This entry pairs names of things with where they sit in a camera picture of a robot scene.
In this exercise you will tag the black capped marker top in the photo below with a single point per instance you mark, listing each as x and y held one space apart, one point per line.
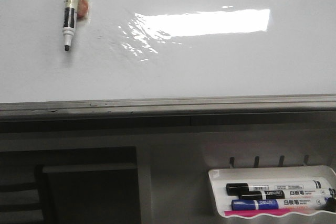
234 189

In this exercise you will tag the black capped marker middle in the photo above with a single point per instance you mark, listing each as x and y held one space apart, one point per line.
287 194

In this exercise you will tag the black whiteboard marker with tape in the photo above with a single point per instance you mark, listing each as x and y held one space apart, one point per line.
74 10

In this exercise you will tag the black capped marker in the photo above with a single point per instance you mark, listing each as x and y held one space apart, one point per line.
287 194
234 189

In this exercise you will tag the pink strip in tray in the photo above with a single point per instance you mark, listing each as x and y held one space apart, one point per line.
275 212

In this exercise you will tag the blue capped whiteboard marker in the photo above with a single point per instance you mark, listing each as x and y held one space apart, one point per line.
270 204

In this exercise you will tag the metal hook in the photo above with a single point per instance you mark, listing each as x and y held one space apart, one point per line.
281 161
231 162
305 160
256 161

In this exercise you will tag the white whiteboard with metal frame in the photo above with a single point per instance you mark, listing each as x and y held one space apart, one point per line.
132 57

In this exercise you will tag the white plastic marker tray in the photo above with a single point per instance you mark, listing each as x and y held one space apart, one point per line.
222 201

